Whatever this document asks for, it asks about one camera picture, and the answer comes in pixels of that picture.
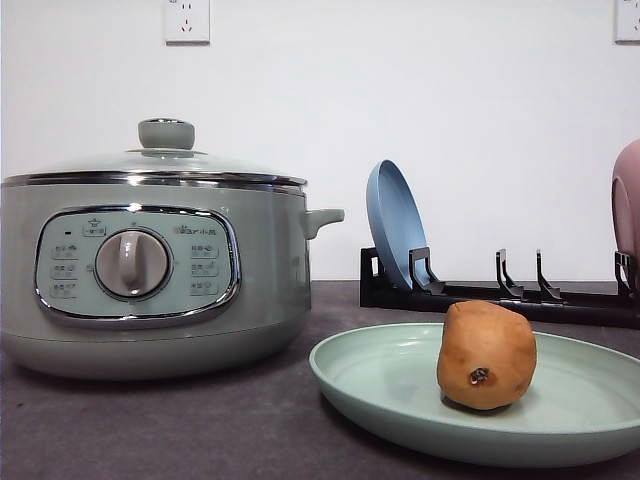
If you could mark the black plate rack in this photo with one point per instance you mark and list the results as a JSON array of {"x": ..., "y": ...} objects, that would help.
[{"x": 620, "y": 309}]

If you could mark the green plate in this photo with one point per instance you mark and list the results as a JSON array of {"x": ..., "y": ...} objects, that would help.
[{"x": 381, "y": 384}]

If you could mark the glass steamer lid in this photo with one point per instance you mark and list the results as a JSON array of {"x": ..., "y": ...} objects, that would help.
[{"x": 166, "y": 156}]

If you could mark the white wall socket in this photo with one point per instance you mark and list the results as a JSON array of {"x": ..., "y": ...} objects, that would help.
[
  {"x": 187, "y": 23},
  {"x": 627, "y": 22}
]

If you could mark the white wall socket left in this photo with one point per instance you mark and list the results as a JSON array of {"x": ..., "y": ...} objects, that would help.
[{"x": 187, "y": 23}]

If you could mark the pink plate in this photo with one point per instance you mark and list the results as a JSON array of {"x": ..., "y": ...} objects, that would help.
[{"x": 625, "y": 202}]

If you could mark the green electric steamer pot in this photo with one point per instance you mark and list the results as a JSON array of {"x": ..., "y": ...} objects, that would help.
[{"x": 144, "y": 281}]

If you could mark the brown potato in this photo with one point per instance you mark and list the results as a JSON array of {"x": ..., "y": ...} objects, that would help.
[{"x": 486, "y": 357}]

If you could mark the white wall socket right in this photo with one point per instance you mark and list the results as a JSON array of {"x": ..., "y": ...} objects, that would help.
[{"x": 627, "y": 22}]

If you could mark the blue plate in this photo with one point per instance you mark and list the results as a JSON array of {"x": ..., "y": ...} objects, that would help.
[{"x": 396, "y": 220}]

